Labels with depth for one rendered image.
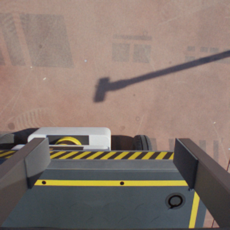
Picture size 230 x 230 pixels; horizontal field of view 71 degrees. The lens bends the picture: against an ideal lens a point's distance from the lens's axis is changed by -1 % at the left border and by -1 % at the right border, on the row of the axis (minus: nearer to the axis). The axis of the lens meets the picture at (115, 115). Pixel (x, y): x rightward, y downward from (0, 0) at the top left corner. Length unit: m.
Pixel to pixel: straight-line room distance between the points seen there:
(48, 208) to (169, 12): 0.67
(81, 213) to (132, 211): 0.11
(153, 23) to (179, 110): 0.32
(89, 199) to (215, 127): 0.56
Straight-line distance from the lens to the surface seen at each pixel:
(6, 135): 0.67
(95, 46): 0.62
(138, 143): 0.54
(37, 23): 0.68
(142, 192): 0.38
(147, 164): 0.34
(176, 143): 0.16
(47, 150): 0.17
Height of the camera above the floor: 0.61
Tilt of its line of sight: 76 degrees down
